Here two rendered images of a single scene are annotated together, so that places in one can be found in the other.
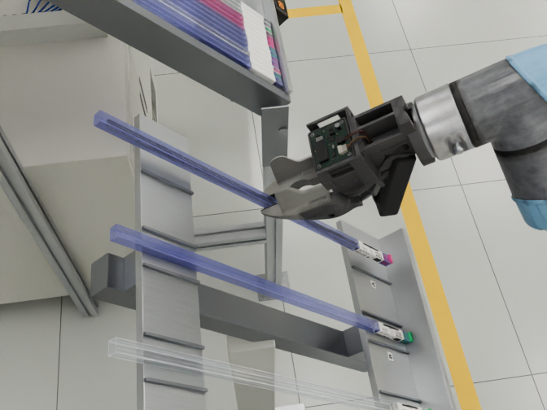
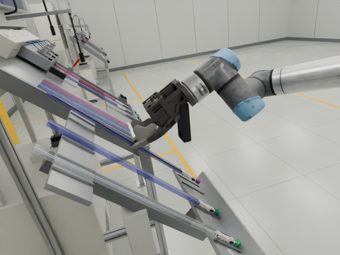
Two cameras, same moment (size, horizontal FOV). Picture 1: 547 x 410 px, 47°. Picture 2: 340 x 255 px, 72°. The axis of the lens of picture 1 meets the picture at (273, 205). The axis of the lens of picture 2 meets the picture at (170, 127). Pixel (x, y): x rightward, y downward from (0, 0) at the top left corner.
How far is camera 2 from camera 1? 38 cm
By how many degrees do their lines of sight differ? 32
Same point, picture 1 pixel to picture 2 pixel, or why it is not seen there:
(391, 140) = (174, 93)
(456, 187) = (234, 199)
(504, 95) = (211, 64)
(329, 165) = (151, 107)
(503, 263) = (264, 224)
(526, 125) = (223, 72)
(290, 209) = (141, 139)
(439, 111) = (189, 77)
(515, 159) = (225, 88)
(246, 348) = (131, 215)
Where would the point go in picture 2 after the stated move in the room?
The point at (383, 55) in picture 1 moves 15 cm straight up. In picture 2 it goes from (193, 162) to (192, 148)
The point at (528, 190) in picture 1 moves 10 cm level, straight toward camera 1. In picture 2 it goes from (236, 99) to (225, 115)
